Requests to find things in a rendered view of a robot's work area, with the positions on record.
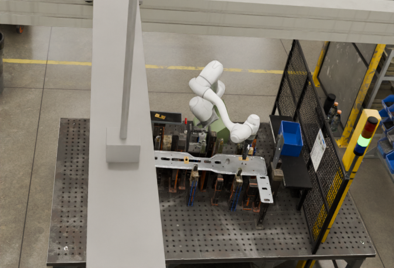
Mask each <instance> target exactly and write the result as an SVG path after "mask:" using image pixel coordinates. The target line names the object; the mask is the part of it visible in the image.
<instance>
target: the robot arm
mask: <svg viewBox="0 0 394 268"><path fill-rule="evenodd" d="M222 72H223V65H222V64H221V63H219V62H218V61H217V60H214V61H212V62H210V63H209V64H208V65H207V66H206V67H205V68H204V69H203V70H202V71H201V73H200V75H199V76H198V77H197V78H193V79H191V80H190V81H189V86H190V88H191V89H192V91H193V92H194V93H195V94H197V95H198V96H197V97H194V98H192V99H191V100H190V102H189V108H190V110H191V112H192V114H193V115H194V116H195V117H196V118H197V119H198V120H199V121H198V122H197V123H196V125H197V126H199V125H202V128H206V127H207V126H209V125H210V124H212V123H213V122H214V121H216V120H218V119H219V117H218V116H217V115H216V112H215V108H214V107H213V106H214V105H216V106H217V108H218V110H219V113H220V116H221V118H222V121H223V123H224V125H225V126H226V127H227V128H228V129H229V131H230V139H231V140H232V141H233V142H234V143H240V142H242V141H244V148H243V149H244V150H243V155H242V159H243V160H246V157H247V155H248V153H249V150H250V144H251V143H252V142H253V140H254V139H255V136H256V133H257V131H258V129H259V125H260V118H259V117H258V116H257V115H255V114H251V115H250V116H249V117H248V119H247V120H246V121H245V123H244V124H238V123H237V124H234V123H232V122H231V121H230V120H229V116H228V114H227V111H226V107H225V105H224V103H223V101H222V100H221V99H220V98H221V97H222V95H223V94H224V92H225V85H224V84H223V83H222V82H221V81H220V80H219V78H220V76H221V74H222Z"/></svg>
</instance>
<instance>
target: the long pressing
mask: <svg viewBox="0 0 394 268"><path fill-rule="evenodd" d="M154 157H157V160H155V167H156V168H174V169H192V168H193V165H194V164H198V170H201V171H212V172H215V173H218V174H229V175H236V172H237V169H238V168H242V173H241V175H247V176H257V175H264V176H266V175H267V169H266V164H265V160H264V158H263V157H257V156H248V155H247V157H248V158H249V161H241V160H239V157H242V155H232V154H215V155H214V156H212V157H211V158H201V157H193V156H192V155H191V154H189V153H187V152H176V151H159V150H154ZM184 157H189V160H200V161H201V162H189V163H188V164H184V161H172V158H177V159H184ZM161 158H170V160H169V161H168V160H161ZM227 158H229V159H230V161H229V164H226V163H225V162H226V159H227ZM204 161H210V162H211V163H204ZM215 161H220V162H221V164H215ZM242 163H243V164H242ZM245 164H246V165H245ZM253 170H254V171H253Z"/></svg>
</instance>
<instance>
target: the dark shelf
mask: <svg viewBox="0 0 394 268"><path fill-rule="evenodd" d="M269 120H270V125H271V130H272V133H273V138H274V143H276V138H277V135H278V131H279V128H280V125H281V121H290V122H293V118H292V116H277V115H269ZM279 159H281V161H282V164H281V167H280V168H281V169H282V171H283V175H284V176H283V181H284V186H285V188H290V189H309V190H312V185H311V181H310V177H309V174H308V171H307V167H306V164H305V160H304V156H303V152H302V150H301V152H300V154H299V157H294V156H289V155H280V158H279Z"/></svg>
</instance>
